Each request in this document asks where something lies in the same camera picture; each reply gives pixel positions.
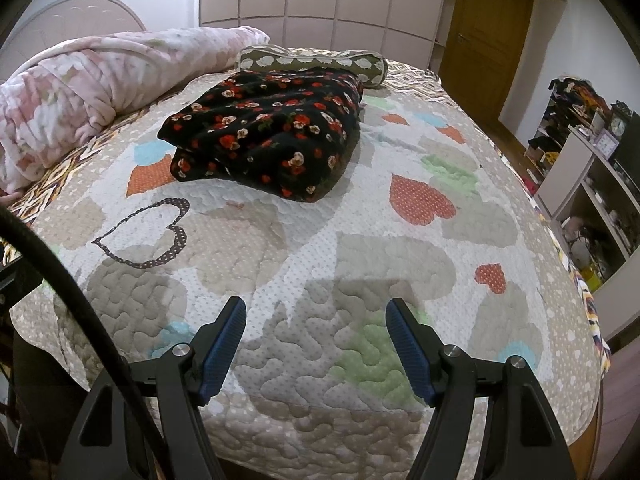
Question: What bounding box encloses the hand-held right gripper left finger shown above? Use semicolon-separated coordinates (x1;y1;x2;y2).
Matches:
57;296;248;480

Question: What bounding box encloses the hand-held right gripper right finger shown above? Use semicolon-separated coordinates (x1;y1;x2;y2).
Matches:
385;297;576;480

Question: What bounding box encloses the black floral garment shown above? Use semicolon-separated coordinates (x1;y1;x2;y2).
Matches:
157;66;365;203

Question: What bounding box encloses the heart print quilt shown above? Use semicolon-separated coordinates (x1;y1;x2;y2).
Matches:
10;47;613;480

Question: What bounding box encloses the pink fleece blanket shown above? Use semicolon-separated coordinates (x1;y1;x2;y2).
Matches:
0;25;271;196

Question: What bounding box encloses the grey cabinet with shelves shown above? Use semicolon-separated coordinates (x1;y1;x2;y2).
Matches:
537;125;640;311

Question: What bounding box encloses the pink bed headboard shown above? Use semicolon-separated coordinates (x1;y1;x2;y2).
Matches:
0;0;148;68

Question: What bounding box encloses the cluttered dark shelf rack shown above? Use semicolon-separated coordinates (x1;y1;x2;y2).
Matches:
522;77;616;186

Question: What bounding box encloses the small pink clock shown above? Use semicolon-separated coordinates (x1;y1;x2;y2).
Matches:
595;128;617;157

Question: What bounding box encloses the black television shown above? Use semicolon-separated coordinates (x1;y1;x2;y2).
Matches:
612;110;640;191

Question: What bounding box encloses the olive patterned bolster pillow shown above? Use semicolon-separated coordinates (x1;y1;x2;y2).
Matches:
236;45;388;90

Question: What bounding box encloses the wooden door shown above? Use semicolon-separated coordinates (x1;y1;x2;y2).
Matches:
439;0;535;133

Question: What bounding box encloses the green table clock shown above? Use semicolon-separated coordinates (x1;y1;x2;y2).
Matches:
609;101;632;136

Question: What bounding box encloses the black cable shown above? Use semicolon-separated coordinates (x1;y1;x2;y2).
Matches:
0;207;171;480

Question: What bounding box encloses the wooden bed frame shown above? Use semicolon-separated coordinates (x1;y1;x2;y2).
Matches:
565;390;608;480

